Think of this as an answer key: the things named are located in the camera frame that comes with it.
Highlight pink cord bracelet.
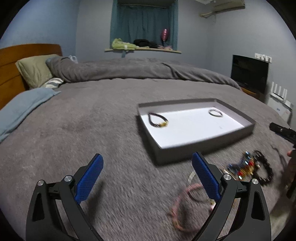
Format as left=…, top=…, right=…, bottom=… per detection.
left=169, top=182, right=217, bottom=233

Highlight large silver bangle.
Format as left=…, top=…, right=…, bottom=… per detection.
left=187, top=171, right=213, bottom=204

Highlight blue crystal bead bracelet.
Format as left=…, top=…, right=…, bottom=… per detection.
left=227, top=151, right=254, bottom=174

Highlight large black bead bracelet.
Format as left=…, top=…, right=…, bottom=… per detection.
left=250, top=150, right=274, bottom=186

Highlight red bead gold necklace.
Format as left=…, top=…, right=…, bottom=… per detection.
left=222, top=159, right=261, bottom=183

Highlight thin silver wire bracelet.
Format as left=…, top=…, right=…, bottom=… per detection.
left=208, top=108, right=224, bottom=118

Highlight small dark bead bracelet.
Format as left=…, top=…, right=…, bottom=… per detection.
left=147, top=112, right=169, bottom=129

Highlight person's right hand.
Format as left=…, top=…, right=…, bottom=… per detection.
left=283, top=149, right=296, bottom=188

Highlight white box under router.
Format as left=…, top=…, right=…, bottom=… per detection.
left=267, top=95, right=293, bottom=123

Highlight white wifi router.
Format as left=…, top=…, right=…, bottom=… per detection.
left=268, top=82, right=293, bottom=109

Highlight wooden tv stand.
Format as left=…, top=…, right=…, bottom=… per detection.
left=241, top=87, right=260, bottom=100

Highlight grey fleece bed blanket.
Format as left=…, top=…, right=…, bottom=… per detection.
left=1, top=79, right=292, bottom=240

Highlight grey cardboard tray box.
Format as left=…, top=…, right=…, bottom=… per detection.
left=137, top=98, right=256, bottom=165

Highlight black television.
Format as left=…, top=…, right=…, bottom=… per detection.
left=230, top=55, right=269, bottom=94

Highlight light blue blanket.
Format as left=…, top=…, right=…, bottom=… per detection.
left=0, top=87, right=60, bottom=143

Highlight striped grey white pillow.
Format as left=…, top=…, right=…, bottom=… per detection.
left=42, top=77, right=64, bottom=89

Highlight grey rolled duvet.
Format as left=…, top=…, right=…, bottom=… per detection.
left=46, top=56, right=241, bottom=90

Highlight white plastic bag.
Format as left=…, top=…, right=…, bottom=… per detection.
left=68, top=55, right=78, bottom=64

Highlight wooden headboard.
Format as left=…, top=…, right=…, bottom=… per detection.
left=0, top=43, right=62, bottom=108

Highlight olive green pillow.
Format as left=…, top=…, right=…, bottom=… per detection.
left=16, top=54, right=58, bottom=88

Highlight pink items on shelf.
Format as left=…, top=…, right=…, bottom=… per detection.
left=158, top=45, right=173, bottom=51

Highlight wooden window shelf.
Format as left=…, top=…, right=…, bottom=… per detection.
left=104, top=47, right=182, bottom=54

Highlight green folded cloth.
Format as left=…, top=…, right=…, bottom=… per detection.
left=111, top=38, right=138, bottom=50

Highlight black clothing pile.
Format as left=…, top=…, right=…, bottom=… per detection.
left=133, top=39, right=158, bottom=49

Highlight teal curtain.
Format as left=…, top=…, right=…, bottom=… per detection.
left=110, top=1, right=179, bottom=50

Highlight white wall power strip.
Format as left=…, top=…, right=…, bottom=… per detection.
left=254, top=53, right=272, bottom=63

